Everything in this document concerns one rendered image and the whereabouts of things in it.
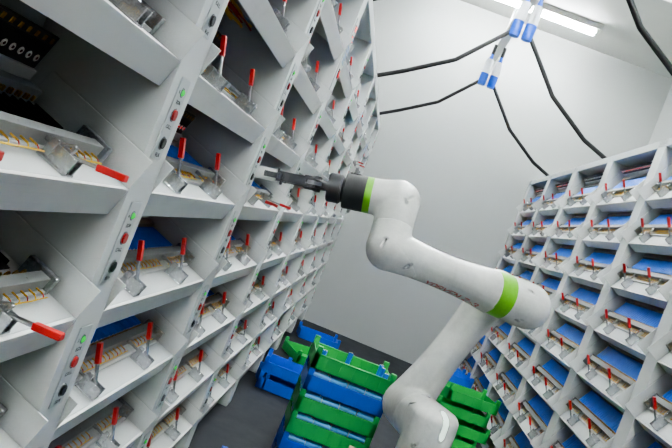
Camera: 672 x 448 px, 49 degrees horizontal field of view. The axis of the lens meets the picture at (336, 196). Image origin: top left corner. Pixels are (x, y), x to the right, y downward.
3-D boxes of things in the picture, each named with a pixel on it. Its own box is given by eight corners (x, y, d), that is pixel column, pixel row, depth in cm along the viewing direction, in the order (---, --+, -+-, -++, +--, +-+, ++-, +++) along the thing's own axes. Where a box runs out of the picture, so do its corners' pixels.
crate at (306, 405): (365, 420, 278) (373, 401, 278) (372, 439, 258) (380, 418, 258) (292, 393, 276) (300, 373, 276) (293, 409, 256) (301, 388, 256)
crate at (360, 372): (381, 381, 278) (389, 362, 278) (389, 397, 258) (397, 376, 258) (308, 353, 276) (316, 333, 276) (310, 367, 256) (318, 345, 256)
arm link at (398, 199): (421, 196, 190) (426, 177, 180) (412, 239, 185) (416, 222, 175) (368, 184, 192) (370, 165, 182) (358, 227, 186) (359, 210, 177)
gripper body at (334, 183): (347, 176, 189) (312, 169, 190) (344, 173, 181) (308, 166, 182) (341, 204, 189) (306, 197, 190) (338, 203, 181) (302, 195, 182)
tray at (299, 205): (296, 222, 309) (317, 197, 308) (274, 221, 248) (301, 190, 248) (260, 190, 310) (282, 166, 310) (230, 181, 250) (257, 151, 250)
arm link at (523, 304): (522, 327, 200) (540, 286, 200) (549, 341, 188) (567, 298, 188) (468, 305, 194) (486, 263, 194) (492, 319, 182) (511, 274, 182)
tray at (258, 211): (270, 221, 239) (289, 199, 239) (230, 219, 178) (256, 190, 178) (225, 180, 240) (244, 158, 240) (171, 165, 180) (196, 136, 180)
